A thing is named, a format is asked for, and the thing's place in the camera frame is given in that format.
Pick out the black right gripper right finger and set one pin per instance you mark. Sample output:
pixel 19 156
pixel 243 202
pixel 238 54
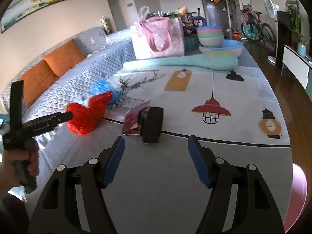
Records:
pixel 255 211

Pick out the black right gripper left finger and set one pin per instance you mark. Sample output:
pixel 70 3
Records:
pixel 57 210

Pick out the person's left hand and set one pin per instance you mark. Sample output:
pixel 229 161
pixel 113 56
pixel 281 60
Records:
pixel 12 169

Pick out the red plastic bag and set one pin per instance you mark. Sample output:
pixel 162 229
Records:
pixel 85 119

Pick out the orange cushion rear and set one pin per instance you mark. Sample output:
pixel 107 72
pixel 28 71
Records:
pixel 64 58

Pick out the blue plastic bag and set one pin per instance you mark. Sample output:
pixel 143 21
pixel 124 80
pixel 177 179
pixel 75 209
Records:
pixel 103 86

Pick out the printed white table cloth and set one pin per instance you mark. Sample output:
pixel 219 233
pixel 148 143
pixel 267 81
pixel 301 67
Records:
pixel 236 106

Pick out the grey quilted sofa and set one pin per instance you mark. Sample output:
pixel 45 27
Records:
pixel 104 57

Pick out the black tape roll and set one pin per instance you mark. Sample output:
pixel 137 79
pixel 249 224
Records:
pixel 150 121

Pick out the white teal tv cabinet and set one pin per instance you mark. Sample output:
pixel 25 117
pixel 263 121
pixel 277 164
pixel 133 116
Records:
pixel 300 67

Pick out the teal long pillow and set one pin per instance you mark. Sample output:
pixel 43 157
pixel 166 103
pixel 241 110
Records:
pixel 205 60

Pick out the blue oval tray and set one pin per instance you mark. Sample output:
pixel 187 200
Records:
pixel 229 47

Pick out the pink tote bag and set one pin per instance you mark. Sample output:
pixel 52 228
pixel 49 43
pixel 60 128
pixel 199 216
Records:
pixel 156 37

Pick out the stack of pastel bowls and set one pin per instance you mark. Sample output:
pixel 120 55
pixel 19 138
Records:
pixel 210 36

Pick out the bicycle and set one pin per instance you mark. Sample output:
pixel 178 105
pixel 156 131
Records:
pixel 253 29

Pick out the wooden dining table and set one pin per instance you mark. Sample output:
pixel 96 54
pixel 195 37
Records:
pixel 186 18

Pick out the dark front door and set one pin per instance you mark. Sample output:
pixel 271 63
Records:
pixel 217 12

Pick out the potted plant blue pot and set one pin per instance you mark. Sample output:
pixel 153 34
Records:
pixel 299 43

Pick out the landscape wall painting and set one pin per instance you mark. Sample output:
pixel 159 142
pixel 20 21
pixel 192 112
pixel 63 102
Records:
pixel 21 9

